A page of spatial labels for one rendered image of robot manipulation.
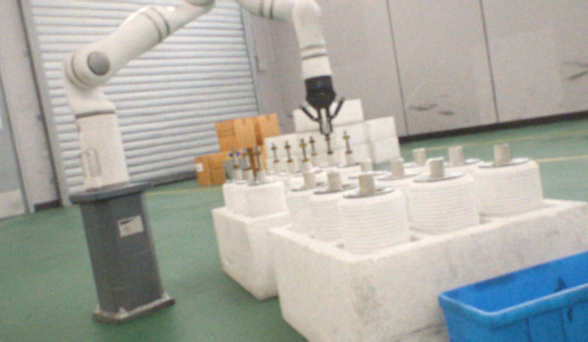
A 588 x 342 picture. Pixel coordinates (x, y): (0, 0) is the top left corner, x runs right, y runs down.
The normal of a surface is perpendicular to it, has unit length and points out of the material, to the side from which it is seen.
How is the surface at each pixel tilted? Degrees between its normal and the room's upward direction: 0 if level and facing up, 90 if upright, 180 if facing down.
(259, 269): 90
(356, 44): 90
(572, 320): 92
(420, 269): 90
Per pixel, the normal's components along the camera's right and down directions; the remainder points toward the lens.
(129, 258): 0.70, -0.07
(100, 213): 0.00, 0.07
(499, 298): 0.31, -0.03
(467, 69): -0.69, 0.17
